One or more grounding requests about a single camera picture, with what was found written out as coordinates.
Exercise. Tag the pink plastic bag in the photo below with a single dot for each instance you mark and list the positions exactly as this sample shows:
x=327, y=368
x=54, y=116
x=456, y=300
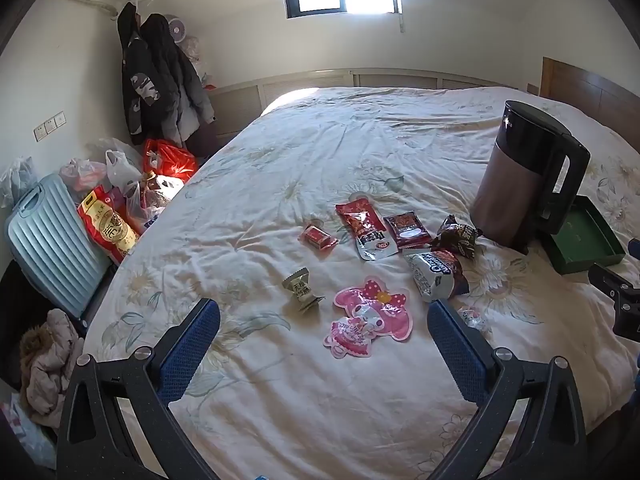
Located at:
x=82, y=175

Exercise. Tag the white and dark cookie packet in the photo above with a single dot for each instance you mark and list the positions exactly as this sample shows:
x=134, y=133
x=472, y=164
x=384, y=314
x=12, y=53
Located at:
x=432, y=272

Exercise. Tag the clear plastic bag with goods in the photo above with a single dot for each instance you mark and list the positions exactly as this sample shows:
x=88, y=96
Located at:
x=152, y=197

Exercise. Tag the green tray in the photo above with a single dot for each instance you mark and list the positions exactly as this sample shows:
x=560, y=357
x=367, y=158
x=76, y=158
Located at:
x=580, y=240

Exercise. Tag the white plastic bag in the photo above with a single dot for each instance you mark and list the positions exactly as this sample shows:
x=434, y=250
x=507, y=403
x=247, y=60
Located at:
x=122, y=172

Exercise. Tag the light blue ribbed suitcase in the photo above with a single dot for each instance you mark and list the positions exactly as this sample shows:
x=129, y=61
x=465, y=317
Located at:
x=50, y=240

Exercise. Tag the floral bed blanket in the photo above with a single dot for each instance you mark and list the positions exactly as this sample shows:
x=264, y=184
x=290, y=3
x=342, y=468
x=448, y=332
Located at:
x=300, y=160

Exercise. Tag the wooden headboard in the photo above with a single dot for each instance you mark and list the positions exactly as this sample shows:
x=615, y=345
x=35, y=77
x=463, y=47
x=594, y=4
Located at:
x=590, y=90

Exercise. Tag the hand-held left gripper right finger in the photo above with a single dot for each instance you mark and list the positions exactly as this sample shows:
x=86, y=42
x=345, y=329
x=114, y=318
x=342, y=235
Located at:
x=455, y=345

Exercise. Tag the red rice bag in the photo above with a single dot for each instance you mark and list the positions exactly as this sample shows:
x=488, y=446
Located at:
x=107, y=225

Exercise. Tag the long red snack packet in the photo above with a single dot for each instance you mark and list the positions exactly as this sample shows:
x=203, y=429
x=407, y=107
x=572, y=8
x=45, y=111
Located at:
x=362, y=225

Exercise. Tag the grey-green candy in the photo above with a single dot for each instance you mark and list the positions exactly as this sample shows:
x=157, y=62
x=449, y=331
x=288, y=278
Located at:
x=301, y=290

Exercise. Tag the dark red snack packet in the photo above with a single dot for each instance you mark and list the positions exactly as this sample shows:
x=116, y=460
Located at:
x=406, y=230

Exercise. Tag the clear hanging plastic bag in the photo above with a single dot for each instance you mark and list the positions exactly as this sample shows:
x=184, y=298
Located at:
x=195, y=57

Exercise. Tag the brown foil candy packet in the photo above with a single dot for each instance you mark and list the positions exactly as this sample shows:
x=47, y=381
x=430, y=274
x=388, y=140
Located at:
x=457, y=237

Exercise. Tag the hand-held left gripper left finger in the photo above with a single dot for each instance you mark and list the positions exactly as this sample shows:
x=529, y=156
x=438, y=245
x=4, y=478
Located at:
x=195, y=345

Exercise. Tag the small white candy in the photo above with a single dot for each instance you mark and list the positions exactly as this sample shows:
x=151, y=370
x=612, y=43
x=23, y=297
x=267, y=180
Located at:
x=472, y=317

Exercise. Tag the black and brown electric kettle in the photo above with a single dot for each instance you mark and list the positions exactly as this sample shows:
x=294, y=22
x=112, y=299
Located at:
x=505, y=185

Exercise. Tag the pink coat with fur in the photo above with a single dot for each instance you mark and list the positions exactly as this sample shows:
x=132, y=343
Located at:
x=50, y=360

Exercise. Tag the grey plastic bag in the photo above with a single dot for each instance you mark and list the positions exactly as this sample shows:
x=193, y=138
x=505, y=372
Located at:
x=17, y=180

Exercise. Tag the wall switch panel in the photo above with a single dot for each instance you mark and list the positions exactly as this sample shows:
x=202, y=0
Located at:
x=50, y=126

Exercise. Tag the small white fan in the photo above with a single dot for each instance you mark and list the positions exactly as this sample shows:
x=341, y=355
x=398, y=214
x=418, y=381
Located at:
x=177, y=29

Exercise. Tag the small orange-red snack packet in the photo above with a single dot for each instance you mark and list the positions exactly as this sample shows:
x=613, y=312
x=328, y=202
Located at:
x=317, y=236

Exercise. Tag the dark grey puffer jacket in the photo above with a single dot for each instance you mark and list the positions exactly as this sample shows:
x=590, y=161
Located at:
x=175, y=90

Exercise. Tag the pink cartoon snack packet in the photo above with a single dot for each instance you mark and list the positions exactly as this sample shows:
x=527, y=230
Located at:
x=370, y=315

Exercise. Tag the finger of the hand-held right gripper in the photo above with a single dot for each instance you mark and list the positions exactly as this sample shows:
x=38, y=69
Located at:
x=634, y=249
x=610, y=277

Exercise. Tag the black camouflage jacket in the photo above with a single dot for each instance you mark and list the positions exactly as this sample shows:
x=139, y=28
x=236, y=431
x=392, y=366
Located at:
x=137, y=90

